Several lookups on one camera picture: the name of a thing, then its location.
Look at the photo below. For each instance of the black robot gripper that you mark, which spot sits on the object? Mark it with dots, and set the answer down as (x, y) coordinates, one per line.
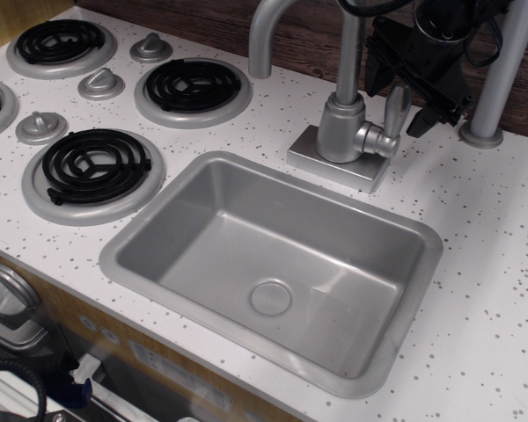
(427, 57)

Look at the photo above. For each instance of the silver faucet lever handle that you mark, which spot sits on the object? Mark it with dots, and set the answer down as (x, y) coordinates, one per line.
(384, 141)

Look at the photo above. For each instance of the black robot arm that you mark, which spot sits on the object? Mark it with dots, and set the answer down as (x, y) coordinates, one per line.
(471, 15)

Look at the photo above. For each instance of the grey vertical support pole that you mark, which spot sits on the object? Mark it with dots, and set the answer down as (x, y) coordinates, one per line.
(483, 131)

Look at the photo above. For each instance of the silver toy faucet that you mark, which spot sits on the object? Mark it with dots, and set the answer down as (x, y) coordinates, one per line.
(335, 149)

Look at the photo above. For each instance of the grey toy sink basin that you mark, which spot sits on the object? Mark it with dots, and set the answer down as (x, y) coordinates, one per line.
(322, 285)

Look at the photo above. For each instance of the back right stove burner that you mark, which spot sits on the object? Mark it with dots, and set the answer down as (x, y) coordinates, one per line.
(192, 93)

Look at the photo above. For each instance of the grey stove knob top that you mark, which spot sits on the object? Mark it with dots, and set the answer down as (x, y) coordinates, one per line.
(151, 49)

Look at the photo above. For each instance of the grey stove knob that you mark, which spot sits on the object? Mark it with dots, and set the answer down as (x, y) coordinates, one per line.
(151, 49)
(41, 128)
(101, 85)

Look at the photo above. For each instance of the grey stove knob middle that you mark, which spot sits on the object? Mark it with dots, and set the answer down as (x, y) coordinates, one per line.
(101, 85)

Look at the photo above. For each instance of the front right stove burner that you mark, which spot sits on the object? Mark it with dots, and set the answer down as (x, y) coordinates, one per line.
(92, 177)

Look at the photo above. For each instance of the back left stove burner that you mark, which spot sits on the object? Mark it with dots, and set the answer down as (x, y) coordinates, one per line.
(58, 49)

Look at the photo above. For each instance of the grey stove knob lower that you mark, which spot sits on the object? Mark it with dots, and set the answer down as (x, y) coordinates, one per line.
(41, 128)

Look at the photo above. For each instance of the grey round oven dial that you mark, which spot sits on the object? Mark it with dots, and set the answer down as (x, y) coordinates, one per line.
(18, 299)

